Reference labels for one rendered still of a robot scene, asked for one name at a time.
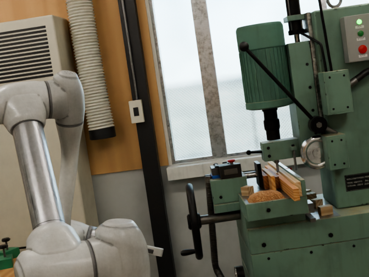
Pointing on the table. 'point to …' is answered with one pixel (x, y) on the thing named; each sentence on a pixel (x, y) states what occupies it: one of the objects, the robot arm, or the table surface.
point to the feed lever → (316, 122)
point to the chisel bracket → (279, 149)
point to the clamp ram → (256, 174)
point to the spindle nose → (272, 124)
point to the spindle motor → (247, 76)
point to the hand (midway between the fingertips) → (154, 250)
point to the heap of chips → (262, 195)
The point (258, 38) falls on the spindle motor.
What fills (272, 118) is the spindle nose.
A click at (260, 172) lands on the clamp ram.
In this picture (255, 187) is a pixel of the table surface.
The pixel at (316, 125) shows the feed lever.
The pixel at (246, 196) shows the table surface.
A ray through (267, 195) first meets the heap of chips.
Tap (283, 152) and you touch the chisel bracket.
